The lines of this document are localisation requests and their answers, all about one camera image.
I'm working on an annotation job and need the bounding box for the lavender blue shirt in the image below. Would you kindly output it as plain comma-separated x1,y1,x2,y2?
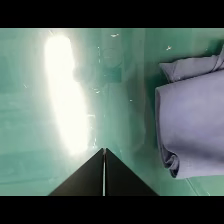
154,44,224,180

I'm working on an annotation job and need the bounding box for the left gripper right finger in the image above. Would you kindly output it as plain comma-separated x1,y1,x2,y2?
104,148,159,197

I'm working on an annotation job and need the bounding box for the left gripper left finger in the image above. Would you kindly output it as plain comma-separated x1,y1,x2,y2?
48,148,105,197

